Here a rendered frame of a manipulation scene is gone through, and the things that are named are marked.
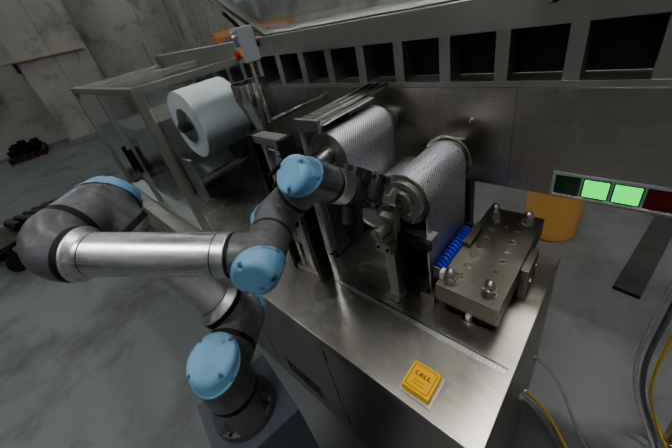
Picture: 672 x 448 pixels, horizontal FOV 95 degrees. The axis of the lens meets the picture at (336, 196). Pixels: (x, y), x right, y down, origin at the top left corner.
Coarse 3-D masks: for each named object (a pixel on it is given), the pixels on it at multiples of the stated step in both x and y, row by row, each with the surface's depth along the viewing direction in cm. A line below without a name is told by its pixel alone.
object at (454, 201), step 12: (456, 192) 90; (444, 204) 85; (456, 204) 92; (432, 216) 81; (444, 216) 87; (456, 216) 94; (432, 228) 83; (444, 228) 89; (456, 228) 97; (444, 240) 92; (432, 252) 87; (432, 264) 89
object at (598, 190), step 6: (588, 180) 79; (588, 186) 79; (594, 186) 79; (600, 186) 78; (606, 186) 77; (582, 192) 81; (588, 192) 80; (594, 192) 79; (600, 192) 78; (606, 192) 78; (594, 198) 80; (600, 198) 79
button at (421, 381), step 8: (416, 360) 78; (416, 368) 76; (424, 368) 76; (408, 376) 75; (416, 376) 75; (424, 376) 74; (432, 376) 74; (440, 376) 74; (408, 384) 73; (416, 384) 73; (424, 384) 73; (432, 384) 72; (416, 392) 72; (424, 392) 71; (432, 392) 71; (424, 400) 71
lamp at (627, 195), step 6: (618, 186) 75; (624, 186) 74; (618, 192) 76; (624, 192) 75; (630, 192) 74; (636, 192) 73; (642, 192) 73; (612, 198) 77; (618, 198) 76; (624, 198) 76; (630, 198) 75; (636, 198) 74; (630, 204) 75; (636, 204) 75
